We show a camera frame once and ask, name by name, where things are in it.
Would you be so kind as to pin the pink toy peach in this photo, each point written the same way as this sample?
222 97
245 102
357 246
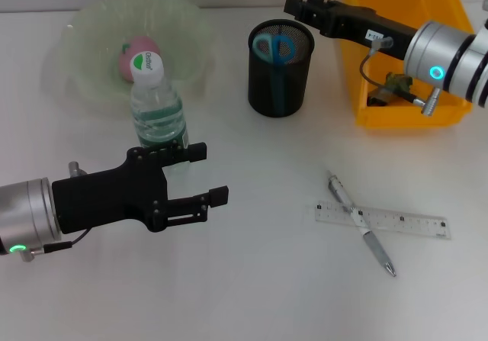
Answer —
141 45

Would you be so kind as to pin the green plastic wrapper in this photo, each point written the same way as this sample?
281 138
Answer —
398 81

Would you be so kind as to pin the clear green-label water bottle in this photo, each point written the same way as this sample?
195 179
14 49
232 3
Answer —
156 108

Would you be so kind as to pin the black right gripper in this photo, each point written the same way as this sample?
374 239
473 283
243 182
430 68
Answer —
362 26

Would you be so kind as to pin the clear plastic ruler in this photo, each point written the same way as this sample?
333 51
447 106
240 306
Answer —
404 222

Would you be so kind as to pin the silver ballpoint pen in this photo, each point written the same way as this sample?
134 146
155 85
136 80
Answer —
375 245

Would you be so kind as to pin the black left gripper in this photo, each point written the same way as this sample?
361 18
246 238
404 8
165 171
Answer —
106 198

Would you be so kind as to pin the pale green fruit plate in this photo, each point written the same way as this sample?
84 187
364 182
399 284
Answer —
95 28

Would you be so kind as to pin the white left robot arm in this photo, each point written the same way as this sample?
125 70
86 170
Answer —
26 211

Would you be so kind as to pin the black mesh pen holder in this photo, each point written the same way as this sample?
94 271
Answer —
267 97

